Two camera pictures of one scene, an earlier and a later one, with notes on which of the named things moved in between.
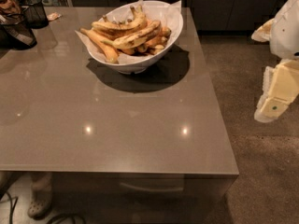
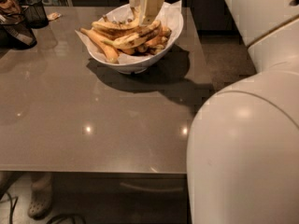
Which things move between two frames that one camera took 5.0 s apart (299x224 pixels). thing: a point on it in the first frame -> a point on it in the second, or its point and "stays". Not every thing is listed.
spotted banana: x=136 y=36 stays
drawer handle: x=153 y=189 stays
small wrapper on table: x=53 y=16 stays
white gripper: x=286 y=32 -> x=151 y=7
